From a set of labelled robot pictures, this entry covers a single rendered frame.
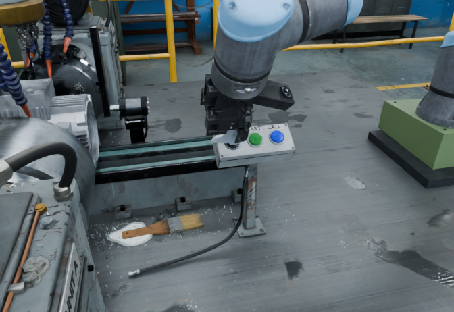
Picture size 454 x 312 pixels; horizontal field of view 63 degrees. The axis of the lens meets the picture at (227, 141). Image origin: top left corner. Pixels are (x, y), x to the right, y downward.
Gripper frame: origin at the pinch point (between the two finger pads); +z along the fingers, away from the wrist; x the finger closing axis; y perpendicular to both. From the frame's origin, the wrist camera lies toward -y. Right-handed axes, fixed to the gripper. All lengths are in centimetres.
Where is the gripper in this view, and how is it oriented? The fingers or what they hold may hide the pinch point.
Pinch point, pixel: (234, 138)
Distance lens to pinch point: 77.7
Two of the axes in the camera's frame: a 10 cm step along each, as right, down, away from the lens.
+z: -1.2, 4.8, 8.7
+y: -9.8, 1.1, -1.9
